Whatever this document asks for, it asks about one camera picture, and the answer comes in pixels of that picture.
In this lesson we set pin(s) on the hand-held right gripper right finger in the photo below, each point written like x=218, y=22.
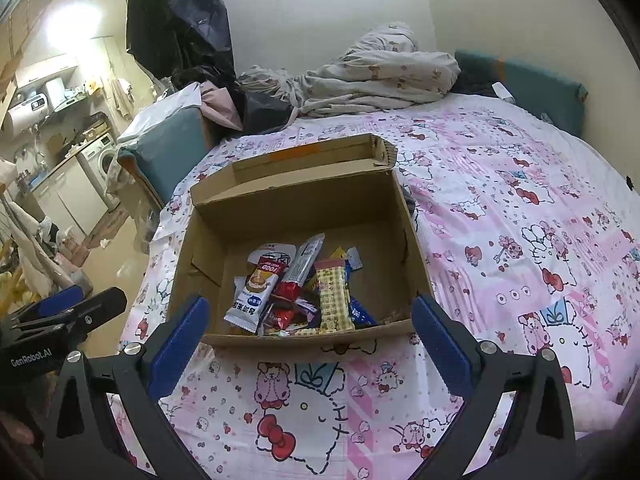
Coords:
x=442, y=345

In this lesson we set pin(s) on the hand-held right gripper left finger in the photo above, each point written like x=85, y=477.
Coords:
x=177, y=350

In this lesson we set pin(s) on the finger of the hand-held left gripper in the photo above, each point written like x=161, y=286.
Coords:
x=102, y=307
x=57, y=300

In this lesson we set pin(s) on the blue yellow snack packet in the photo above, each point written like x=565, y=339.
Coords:
x=361, y=313

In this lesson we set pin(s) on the white blue-label cereal packet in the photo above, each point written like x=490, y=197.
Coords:
x=255, y=295

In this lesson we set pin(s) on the small red candy packet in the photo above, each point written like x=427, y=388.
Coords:
x=285, y=317

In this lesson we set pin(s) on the yellow checked snack packet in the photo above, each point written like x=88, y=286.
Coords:
x=334, y=295

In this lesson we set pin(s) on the small yellow candy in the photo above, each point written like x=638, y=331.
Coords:
x=339, y=253

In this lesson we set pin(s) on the white red-print snack packet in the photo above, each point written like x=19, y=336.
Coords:
x=272, y=249

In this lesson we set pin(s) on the white snack bar red end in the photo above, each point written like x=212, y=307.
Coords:
x=302, y=265

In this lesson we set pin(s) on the cardboard box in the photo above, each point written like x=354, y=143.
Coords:
x=300, y=200

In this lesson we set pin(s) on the person's left hand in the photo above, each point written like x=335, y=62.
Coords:
x=15, y=432

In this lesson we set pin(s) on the yellow stool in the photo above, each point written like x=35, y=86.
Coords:
x=12, y=280

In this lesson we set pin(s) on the hanging pale clothes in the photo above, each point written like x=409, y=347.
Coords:
x=30, y=240

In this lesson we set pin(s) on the white kitchen base cabinet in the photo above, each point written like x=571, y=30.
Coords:
x=70, y=200

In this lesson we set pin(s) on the white washing machine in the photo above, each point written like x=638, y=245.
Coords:
x=100, y=162

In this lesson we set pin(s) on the teal padded panel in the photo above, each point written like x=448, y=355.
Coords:
x=165, y=155

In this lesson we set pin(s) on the white water heater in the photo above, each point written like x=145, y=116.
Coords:
x=27, y=112

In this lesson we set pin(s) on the white sheet cover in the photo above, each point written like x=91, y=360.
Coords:
x=160, y=110

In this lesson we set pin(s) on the hanging beige towel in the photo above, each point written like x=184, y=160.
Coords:
x=121, y=92

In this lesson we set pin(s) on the pink cloth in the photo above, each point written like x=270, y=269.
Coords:
x=220, y=107

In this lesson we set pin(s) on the dark crumpled cloth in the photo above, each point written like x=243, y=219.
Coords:
x=265, y=110

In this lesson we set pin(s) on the small white tag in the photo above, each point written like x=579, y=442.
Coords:
x=501, y=91

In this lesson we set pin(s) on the teal pillow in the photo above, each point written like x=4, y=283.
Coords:
x=530, y=90

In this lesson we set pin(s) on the crumpled grey printed quilt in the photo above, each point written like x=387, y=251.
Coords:
x=370, y=70

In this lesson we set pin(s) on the black plastic bag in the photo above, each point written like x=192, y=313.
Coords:
x=175, y=15

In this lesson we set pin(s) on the white wall cabinet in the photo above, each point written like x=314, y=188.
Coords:
x=45, y=72

